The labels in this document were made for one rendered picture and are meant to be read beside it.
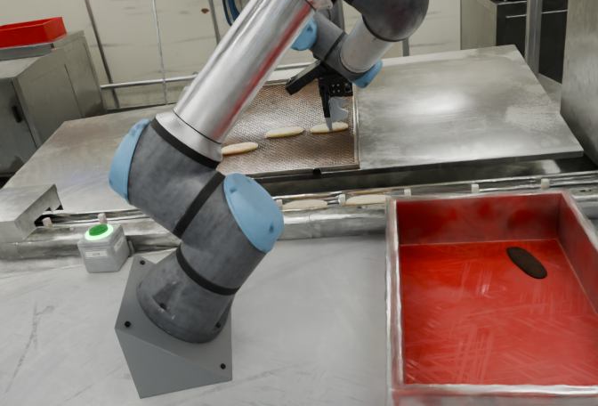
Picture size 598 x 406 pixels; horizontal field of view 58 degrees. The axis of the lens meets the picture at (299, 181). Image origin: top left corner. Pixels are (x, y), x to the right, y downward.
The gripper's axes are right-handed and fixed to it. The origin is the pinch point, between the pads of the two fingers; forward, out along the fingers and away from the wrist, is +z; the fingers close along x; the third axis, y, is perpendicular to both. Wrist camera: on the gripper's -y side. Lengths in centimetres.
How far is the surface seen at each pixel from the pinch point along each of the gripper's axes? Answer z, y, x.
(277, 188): 9.6, -14.2, -13.2
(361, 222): 2.0, 6.5, -38.2
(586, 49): -16, 58, -10
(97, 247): -2, -47, -44
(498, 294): 1, 28, -60
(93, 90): 104, -210, 282
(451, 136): 2.0, 29.5, -9.7
